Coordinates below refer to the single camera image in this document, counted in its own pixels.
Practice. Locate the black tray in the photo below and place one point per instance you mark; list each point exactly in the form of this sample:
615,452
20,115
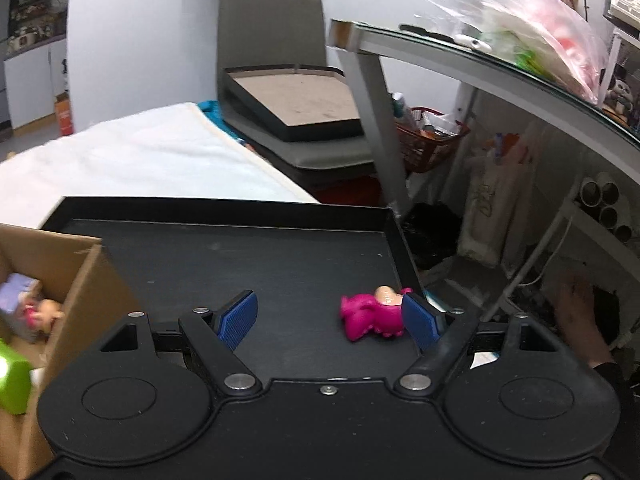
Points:
250,260

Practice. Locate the red-haired figurine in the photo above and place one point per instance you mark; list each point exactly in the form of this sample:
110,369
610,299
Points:
47,310

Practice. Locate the orange box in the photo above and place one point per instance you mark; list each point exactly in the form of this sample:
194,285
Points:
64,115

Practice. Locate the red plastic basket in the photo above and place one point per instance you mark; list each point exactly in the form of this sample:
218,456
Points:
430,152

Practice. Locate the white metal rack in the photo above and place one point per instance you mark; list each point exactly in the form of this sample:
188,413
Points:
545,240

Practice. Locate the grey chair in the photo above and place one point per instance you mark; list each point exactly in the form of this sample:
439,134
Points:
270,25

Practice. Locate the person's bare foot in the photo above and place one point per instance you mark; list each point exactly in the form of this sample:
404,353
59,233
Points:
580,320

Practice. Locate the white cabinet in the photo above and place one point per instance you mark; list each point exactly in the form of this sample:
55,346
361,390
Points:
30,85

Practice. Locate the glass desk with grey legs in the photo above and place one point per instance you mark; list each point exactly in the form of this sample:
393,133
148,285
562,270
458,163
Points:
450,62

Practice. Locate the lilac box with white top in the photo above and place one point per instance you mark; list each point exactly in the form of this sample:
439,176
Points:
15,295

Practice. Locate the pink bear toy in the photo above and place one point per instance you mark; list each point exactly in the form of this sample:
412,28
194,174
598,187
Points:
365,312

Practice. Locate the green toy cube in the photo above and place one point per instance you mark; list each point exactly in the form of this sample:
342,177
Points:
12,380

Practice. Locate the cardboard box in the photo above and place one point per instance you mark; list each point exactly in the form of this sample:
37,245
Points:
85,290

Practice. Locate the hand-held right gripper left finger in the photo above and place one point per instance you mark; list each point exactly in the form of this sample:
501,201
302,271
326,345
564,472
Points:
239,317

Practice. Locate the cardboard tube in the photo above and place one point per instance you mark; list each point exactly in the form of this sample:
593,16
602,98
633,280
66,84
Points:
609,190
590,192
622,232
607,215

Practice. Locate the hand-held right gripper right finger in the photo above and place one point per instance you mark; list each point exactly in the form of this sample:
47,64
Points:
420,320

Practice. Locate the person's black trouser leg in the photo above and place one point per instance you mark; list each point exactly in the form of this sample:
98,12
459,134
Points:
625,400

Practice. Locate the clear plastic bag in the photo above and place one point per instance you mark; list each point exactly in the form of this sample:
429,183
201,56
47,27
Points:
525,25

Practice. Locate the printed white plastic bag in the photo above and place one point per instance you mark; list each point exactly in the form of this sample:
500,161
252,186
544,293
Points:
485,210

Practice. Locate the black plastic bag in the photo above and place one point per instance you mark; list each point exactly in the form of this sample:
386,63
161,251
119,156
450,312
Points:
430,235

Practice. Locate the black frame with brown board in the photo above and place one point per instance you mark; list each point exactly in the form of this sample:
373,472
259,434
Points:
300,100

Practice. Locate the turquoise cloth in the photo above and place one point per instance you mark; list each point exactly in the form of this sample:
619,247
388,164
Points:
217,120

